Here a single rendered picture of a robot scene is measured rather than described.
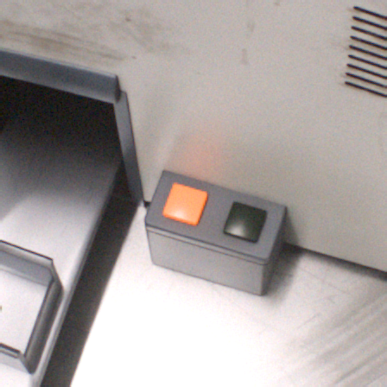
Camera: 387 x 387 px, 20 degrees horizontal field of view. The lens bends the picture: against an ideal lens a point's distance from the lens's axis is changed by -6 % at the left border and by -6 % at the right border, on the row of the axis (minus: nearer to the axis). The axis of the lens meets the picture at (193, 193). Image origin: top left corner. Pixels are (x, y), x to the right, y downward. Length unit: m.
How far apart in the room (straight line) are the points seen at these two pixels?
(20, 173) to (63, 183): 0.02
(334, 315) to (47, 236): 0.15
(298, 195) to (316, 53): 0.12
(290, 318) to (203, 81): 0.16
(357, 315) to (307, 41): 0.20
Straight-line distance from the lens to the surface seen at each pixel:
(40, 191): 0.54
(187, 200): 0.51
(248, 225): 0.51
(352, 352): 0.55
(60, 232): 0.53
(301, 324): 0.55
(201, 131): 0.48
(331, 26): 0.38
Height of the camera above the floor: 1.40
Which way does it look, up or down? 65 degrees down
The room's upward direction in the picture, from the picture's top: 4 degrees counter-clockwise
